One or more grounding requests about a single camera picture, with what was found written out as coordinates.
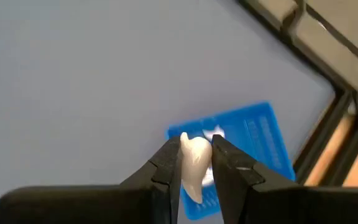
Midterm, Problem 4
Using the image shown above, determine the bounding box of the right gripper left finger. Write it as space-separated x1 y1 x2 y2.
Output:
0 135 183 224

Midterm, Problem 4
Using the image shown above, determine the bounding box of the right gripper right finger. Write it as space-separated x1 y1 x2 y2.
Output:
211 134 358 224

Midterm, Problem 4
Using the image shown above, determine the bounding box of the blue plastic basket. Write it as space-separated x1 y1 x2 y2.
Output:
165 101 296 221

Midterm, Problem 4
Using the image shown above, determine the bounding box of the black aluminium table frame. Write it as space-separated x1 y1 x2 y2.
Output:
234 0 358 187

